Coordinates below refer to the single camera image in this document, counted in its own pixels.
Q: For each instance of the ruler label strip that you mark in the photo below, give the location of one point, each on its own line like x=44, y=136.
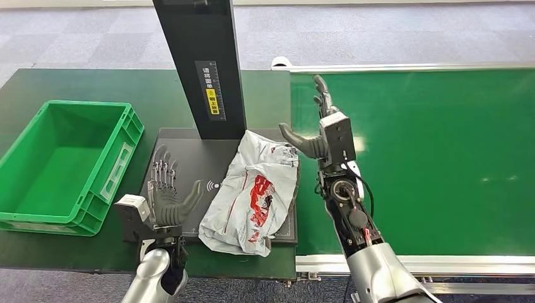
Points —
x=212, y=79

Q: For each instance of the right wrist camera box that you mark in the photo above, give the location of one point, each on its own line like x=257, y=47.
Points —
x=338, y=140

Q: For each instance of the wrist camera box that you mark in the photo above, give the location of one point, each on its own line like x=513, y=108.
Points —
x=338, y=140
x=131, y=217

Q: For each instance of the white red plastic package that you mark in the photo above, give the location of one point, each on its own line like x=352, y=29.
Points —
x=246, y=196

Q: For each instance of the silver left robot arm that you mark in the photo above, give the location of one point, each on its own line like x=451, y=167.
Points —
x=150, y=276

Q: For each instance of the green conveyor belt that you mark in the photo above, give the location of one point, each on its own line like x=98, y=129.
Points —
x=439, y=146

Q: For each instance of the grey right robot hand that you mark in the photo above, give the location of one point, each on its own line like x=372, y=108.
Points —
x=311, y=147

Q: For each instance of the yellow warning sticker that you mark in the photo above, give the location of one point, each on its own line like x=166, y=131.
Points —
x=212, y=101

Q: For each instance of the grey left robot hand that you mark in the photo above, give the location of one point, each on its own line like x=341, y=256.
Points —
x=167, y=209

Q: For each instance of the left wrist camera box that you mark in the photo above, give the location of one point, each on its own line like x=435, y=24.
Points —
x=131, y=217

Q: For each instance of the green plastic crate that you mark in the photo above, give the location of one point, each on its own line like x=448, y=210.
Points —
x=62, y=175

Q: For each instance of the black scanner column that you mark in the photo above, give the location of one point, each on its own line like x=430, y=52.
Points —
x=196, y=42

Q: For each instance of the black scanner platform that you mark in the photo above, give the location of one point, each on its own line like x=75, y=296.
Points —
x=200, y=161

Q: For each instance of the clear label pocket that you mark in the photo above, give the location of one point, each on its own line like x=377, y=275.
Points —
x=117, y=169

